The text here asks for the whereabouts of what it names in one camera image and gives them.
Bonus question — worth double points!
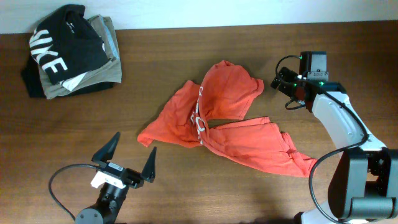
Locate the black folded shirt white letters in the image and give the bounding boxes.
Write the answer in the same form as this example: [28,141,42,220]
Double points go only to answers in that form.
[29,4,109,85]

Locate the olive folded garment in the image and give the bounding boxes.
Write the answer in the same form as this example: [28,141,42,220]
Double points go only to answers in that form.
[39,15,123,100]

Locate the black folded garment bottom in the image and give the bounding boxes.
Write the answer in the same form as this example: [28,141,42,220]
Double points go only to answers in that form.
[21,56,114,98]

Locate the red orange t-shirt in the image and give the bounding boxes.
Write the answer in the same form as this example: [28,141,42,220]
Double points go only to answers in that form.
[137,60,316,177]

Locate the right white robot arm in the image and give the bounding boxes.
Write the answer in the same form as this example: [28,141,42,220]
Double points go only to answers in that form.
[271,51,397,223]

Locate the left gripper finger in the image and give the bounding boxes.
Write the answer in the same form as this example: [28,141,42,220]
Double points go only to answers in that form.
[141,147,157,183]
[91,132,121,167]

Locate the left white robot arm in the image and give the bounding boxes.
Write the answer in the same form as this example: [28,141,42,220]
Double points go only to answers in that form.
[75,132,157,224]

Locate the white folded garment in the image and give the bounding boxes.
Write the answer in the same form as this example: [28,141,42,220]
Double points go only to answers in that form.
[60,73,86,91]

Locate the light blue folded garment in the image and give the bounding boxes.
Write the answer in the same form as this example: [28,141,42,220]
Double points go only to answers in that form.
[103,24,120,60]

